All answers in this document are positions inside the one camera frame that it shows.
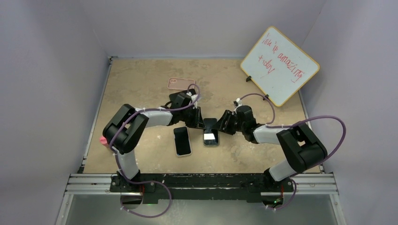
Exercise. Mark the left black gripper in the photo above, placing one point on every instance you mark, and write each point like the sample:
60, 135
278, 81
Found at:
197, 121

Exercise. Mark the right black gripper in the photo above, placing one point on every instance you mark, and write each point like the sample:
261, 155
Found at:
226, 116

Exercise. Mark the clear magsafe phone case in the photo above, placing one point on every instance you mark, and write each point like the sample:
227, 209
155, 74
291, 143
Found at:
217, 139

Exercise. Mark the grey clear phone case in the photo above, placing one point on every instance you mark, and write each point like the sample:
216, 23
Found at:
190, 141

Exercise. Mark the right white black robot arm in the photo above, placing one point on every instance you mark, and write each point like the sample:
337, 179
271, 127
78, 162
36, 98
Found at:
301, 147

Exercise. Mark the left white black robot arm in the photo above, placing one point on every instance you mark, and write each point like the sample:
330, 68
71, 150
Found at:
125, 129

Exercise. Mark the pink phone case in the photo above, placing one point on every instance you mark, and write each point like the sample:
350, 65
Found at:
179, 83

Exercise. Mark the pink bottle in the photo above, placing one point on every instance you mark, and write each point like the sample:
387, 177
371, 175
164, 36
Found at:
103, 141

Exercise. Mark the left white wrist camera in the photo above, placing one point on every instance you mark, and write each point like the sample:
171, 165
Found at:
194, 99

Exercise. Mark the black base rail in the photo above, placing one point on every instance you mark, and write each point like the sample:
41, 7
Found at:
250, 187

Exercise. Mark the white board yellow frame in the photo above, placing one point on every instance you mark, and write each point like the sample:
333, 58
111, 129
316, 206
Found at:
278, 66

